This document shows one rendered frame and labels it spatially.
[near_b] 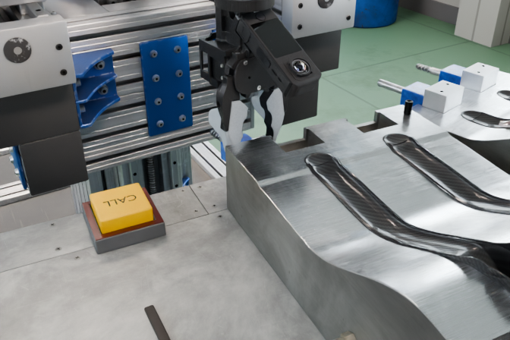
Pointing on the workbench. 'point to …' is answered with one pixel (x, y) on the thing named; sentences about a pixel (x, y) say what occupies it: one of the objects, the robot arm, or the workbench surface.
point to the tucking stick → (156, 323)
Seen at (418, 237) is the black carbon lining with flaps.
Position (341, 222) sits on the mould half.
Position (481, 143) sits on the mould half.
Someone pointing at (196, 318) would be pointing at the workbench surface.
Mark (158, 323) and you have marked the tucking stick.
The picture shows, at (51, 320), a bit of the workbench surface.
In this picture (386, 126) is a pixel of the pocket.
